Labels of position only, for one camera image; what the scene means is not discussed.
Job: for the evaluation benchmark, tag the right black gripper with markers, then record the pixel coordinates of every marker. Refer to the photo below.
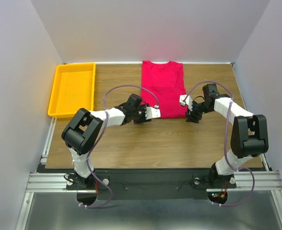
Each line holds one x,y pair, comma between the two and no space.
190,115

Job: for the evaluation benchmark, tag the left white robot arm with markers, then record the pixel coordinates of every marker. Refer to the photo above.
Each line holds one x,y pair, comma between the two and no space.
86,128

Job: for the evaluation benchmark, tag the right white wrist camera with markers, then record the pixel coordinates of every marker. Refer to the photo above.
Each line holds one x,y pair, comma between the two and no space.
186,101

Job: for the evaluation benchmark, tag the yellow plastic tray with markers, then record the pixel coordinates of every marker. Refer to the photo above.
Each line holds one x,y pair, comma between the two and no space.
72,89

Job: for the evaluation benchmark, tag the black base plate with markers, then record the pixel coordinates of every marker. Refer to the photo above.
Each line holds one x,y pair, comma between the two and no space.
148,184

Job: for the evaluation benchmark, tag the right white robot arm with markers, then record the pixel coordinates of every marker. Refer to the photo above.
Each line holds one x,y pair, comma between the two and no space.
249,137

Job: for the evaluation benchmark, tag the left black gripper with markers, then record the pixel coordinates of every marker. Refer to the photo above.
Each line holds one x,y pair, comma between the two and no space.
143,119

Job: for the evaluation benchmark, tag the red t shirt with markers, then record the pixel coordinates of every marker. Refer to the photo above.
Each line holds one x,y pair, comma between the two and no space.
167,83

